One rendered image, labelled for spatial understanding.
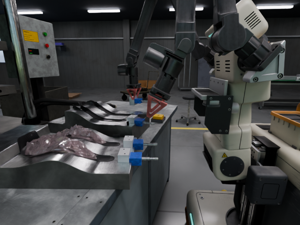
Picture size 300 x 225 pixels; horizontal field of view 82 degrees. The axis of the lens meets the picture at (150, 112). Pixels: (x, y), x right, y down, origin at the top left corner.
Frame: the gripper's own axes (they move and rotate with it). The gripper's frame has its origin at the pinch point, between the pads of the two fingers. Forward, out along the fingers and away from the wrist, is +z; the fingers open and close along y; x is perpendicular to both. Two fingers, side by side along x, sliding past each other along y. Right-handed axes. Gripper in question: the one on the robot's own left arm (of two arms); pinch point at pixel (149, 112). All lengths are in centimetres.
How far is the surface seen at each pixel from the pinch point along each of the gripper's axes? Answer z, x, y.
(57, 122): 35, -40, -26
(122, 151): 14.0, -2.8, 7.9
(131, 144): 14.9, -0.6, -0.6
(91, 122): 23.0, -21.8, -19.3
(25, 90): 34, -71, -42
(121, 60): 46, -189, -842
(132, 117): 11.1, -4.9, -18.9
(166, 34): -157, -39, -838
